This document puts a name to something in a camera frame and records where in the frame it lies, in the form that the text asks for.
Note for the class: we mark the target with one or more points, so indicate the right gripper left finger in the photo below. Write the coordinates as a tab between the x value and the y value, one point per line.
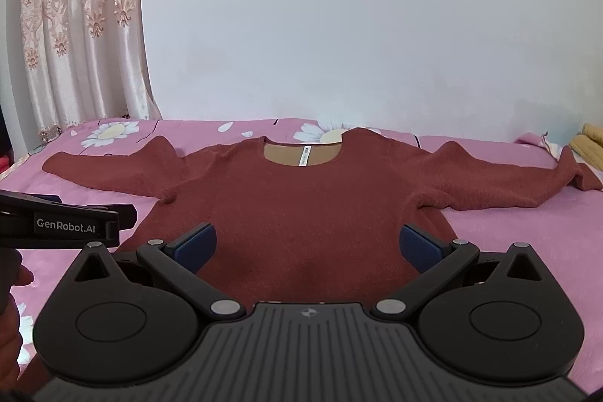
120	319

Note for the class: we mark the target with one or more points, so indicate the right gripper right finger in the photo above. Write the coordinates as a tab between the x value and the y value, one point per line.
498	318

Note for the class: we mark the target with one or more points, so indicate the dark red knit sweater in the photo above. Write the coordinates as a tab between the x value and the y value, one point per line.
322	232

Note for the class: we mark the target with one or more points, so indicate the folded mustard yellow clothes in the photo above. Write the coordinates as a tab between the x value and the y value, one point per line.
589	145

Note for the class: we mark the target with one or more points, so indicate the person's left hand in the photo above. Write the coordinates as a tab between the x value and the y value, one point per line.
13	273

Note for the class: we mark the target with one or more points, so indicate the beige floral curtain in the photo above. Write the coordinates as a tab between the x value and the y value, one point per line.
85	60

